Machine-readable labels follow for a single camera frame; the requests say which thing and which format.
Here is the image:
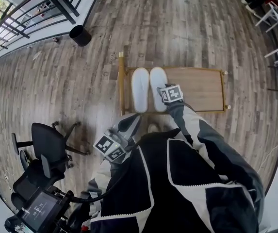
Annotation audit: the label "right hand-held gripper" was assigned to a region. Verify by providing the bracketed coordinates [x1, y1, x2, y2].
[156, 83, 185, 105]

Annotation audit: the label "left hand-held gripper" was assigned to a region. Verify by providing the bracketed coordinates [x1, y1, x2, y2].
[92, 113, 143, 166]

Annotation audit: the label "white oval insole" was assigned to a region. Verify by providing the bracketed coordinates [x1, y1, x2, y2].
[131, 67, 150, 114]
[149, 67, 169, 113]

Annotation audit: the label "person's right forearm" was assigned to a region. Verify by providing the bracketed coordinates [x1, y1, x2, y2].
[166, 100, 227, 170]

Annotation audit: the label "person's left forearm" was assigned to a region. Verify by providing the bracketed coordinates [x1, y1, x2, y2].
[88, 151, 130, 199]

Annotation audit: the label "wooden shoe rack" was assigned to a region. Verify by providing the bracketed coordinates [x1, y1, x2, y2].
[117, 52, 232, 117]

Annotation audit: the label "person's beige shoe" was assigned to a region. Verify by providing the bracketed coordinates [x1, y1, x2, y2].
[147, 122, 163, 134]

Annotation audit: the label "person's black white jacket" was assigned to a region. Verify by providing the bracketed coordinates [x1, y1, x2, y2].
[89, 127, 266, 233]

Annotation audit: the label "black mesh office chair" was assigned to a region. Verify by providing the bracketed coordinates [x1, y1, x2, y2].
[10, 151, 67, 214]

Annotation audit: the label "black chest-mounted monitor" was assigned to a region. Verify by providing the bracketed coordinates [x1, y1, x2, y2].
[4, 190, 72, 233]

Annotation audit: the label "black trash bin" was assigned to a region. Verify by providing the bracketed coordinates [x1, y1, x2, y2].
[68, 24, 92, 47]

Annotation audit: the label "black metal railing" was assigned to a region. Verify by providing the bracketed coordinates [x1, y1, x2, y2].
[0, 0, 105, 63]

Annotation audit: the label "white floor cable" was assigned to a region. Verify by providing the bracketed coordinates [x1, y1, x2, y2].
[257, 143, 278, 172]

